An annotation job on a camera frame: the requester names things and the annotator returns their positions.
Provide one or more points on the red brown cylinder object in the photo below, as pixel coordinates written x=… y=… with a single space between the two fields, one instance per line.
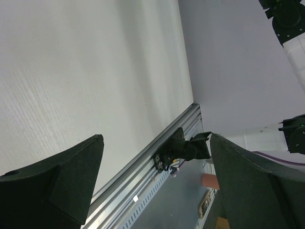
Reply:
x=210 y=180

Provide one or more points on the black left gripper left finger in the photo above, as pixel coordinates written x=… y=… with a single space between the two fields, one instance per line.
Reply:
x=54 y=193

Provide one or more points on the aluminium rail frame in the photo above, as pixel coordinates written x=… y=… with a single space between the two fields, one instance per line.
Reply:
x=111 y=202

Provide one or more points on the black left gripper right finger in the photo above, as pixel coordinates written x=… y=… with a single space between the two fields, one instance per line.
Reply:
x=257 y=193

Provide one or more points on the grey slotted cable duct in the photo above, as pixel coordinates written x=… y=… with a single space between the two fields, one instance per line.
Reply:
x=145 y=196

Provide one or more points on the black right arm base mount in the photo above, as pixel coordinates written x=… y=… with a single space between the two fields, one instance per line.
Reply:
x=176 y=147

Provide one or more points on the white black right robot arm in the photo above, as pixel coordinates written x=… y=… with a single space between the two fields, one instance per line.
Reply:
x=288 y=23

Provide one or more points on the framed picture on floor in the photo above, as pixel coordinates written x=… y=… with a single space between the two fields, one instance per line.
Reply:
x=206 y=201

